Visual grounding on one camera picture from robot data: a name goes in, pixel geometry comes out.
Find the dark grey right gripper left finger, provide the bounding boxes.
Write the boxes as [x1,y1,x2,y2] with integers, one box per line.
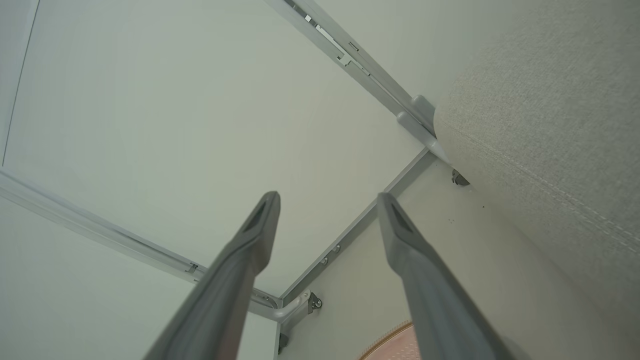
[142,191,282,360]

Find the grey corner partition foot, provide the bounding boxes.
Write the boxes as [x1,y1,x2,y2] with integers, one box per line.
[249,290,314,322]

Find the grey partition foot bracket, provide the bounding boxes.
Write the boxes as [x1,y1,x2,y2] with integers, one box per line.
[411,94,437,135]
[397,111,451,164]

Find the white laundry basket brown rim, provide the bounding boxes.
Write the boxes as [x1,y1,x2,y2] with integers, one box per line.
[357,321,421,360]

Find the grey partition upright post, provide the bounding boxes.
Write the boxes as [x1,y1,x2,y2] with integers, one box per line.
[264,0,436,136]

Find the grey partition bottom rail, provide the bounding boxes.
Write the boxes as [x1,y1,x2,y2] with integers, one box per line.
[280,149,437,307]

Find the grey fabric cushion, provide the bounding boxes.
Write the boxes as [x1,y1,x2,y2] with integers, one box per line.
[433,0,640,346]

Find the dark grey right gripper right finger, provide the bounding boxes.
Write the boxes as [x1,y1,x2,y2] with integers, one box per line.
[376,192,516,360]

